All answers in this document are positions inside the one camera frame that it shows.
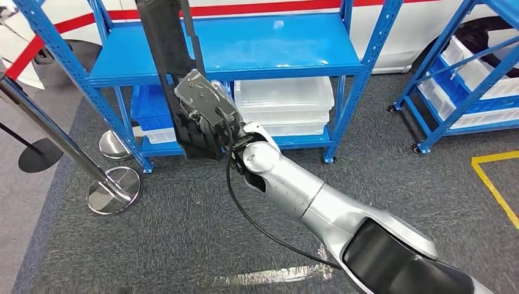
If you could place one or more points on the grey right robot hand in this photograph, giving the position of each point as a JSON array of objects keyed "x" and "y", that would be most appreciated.
[{"x": 202, "y": 136}]

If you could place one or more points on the white car with red stripe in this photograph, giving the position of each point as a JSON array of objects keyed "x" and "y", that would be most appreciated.
[{"x": 405, "y": 36}]

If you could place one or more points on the chrome stanchion post with base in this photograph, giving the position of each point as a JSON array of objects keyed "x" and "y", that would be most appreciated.
[{"x": 113, "y": 194}]

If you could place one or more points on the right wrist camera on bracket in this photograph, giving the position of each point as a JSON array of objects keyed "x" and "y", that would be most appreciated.
[{"x": 202, "y": 95}]

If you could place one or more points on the long black plastic panel part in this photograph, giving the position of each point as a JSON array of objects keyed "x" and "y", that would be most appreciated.
[{"x": 162, "y": 40}]

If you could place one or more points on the blue metal shelf rack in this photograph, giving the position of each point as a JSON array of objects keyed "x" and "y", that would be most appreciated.
[
  {"x": 263, "y": 48},
  {"x": 446, "y": 52}
]

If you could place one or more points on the blue plastic bin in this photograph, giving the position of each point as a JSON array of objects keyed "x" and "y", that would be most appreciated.
[{"x": 152, "y": 107}]

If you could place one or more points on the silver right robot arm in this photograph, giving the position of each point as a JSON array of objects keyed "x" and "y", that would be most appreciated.
[{"x": 324, "y": 203}]

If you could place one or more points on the chrome stanchion base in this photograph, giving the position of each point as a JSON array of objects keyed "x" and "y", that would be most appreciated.
[{"x": 113, "y": 148}]

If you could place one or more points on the clear plastic bin with label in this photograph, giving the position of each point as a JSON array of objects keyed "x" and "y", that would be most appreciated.
[{"x": 160, "y": 136}]

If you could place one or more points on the black stanchion base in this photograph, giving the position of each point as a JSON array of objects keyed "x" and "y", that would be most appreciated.
[{"x": 40, "y": 156}]

